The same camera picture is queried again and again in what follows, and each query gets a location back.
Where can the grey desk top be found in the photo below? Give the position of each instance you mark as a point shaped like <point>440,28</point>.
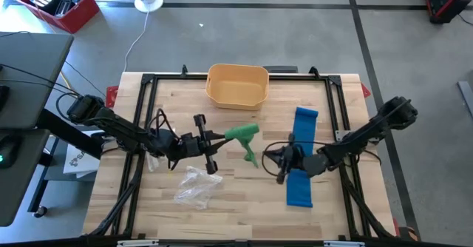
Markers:
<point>22,195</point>
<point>37,103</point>

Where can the black desk support beam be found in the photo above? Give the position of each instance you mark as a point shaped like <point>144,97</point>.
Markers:
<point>63,130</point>

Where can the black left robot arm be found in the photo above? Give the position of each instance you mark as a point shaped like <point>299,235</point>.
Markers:
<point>122,126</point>

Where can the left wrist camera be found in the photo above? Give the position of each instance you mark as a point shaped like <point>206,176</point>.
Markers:
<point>190,143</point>

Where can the black caster wheel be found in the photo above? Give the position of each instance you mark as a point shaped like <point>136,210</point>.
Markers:
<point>40,212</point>

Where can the white printed box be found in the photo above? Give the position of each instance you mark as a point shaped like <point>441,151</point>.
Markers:
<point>79,162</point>

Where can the green elastic bandage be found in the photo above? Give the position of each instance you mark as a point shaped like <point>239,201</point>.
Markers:
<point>242,131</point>

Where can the yellow plastic bin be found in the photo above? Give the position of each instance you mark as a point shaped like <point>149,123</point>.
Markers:
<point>236,88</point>

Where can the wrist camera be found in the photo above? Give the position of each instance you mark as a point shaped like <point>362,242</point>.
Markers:
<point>190,143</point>
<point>297,162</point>

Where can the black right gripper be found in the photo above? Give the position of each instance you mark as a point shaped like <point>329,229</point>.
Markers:
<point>281,178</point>

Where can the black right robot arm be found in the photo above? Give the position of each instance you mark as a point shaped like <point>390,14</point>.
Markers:
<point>354,143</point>

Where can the clear plastic container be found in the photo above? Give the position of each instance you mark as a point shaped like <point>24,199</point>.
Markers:
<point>63,7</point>

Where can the grey metal bar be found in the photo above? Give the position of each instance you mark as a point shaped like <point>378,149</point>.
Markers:
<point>466,99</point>

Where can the red plastic crate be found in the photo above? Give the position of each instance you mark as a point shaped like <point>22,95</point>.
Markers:
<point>79,17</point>

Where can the black computer mouse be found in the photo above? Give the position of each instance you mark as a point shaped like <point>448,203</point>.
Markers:
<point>9,151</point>

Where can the blue elastic bandage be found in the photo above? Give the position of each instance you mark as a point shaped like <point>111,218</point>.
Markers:
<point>299,193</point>

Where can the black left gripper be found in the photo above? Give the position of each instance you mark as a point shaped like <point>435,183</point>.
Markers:
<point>201,125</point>

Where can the silver edge bracket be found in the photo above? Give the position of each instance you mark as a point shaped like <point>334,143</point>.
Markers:
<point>136,243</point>
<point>343,244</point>

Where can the clear plastic zip bag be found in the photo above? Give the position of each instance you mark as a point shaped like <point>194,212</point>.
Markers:
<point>153,163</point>
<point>197,189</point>

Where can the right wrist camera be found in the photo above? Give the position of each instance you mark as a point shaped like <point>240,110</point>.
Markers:
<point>297,162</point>

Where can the black aluminium table frame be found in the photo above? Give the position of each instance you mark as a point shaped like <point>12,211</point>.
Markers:
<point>177,77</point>

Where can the orange red table clamp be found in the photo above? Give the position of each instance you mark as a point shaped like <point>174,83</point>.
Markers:
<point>410,234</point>

